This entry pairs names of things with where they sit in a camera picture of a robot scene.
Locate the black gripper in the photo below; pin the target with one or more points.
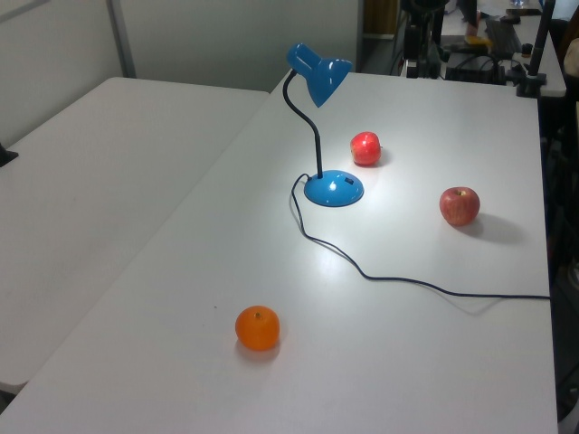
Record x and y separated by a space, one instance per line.
412 43

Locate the blue desk lamp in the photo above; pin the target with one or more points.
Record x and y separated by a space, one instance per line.
332 191

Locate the black equipment box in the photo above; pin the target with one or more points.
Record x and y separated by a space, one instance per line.
475 70

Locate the wooden shelf cabinet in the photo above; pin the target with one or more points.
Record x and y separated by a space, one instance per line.
379 16

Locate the yellow object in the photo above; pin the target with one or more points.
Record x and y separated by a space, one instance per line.
478 40

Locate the bright red apple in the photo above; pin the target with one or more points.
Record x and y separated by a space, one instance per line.
365 149

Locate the black keyboard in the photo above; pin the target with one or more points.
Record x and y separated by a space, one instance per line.
503 34

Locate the pale red apple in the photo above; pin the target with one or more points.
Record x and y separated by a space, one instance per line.
459 208

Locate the orange mandarin fruit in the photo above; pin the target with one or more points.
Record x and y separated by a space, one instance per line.
257 329

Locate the black clamp at table edge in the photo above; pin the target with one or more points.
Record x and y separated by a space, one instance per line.
5 156

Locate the black camera pole with clamp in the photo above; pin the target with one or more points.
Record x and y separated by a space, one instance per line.
538 45

